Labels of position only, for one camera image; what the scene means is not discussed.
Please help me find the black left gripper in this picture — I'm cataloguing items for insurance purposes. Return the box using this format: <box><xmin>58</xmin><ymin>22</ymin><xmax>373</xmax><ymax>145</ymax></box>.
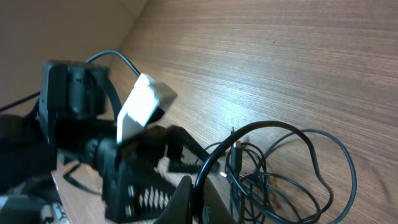
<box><xmin>93</xmin><ymin>125</ymin><xmax>210</xmax><ymax>223</ymax></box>

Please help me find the thick black USB-C cable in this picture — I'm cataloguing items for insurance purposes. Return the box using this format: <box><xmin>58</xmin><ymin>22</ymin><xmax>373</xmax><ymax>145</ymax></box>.
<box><xmin>192</xmin><ymin>120</ymin><xmax>335</xmax><ymax>224</ymax></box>

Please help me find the thin black USB cable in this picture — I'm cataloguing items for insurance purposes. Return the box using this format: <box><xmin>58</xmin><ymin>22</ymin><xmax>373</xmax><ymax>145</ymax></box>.
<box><xmin>203</xmin><ymin>129</ymin><xmax>358</xmax><ymax>224</ymax></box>

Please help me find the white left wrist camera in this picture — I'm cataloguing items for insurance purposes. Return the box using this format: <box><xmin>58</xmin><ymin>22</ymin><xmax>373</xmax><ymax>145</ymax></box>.
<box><xmin>116</xmin><ymin>73</ymin><xmax>177</xmax><ymax>144</ymax></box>

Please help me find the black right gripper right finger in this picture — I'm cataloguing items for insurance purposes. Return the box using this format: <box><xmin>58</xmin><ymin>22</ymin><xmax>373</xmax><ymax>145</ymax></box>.
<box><xmin>201</xmin><ymin>178</ymin><xmax>236</xmax><ymax>224</ymax></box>

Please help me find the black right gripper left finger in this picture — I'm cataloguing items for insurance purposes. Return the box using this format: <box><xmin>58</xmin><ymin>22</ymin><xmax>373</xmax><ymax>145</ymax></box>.
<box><xmin>154</xmin><ymin>175</ymin><xmax>193</xmax><ymax>224</ymax></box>

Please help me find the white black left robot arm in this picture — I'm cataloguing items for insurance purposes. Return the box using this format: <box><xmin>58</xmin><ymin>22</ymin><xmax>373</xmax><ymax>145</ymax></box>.
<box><xmin>1</xmin><ymin>60</ymin><xmax>208</xmax><ymax>223</ymax></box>

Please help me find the black left camera cable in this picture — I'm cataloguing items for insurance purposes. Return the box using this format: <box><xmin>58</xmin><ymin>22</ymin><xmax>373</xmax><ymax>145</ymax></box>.
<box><xmin>0</xmin><ymin>49</ymin><xmax>142</xmax><ymax>113</ymax></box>

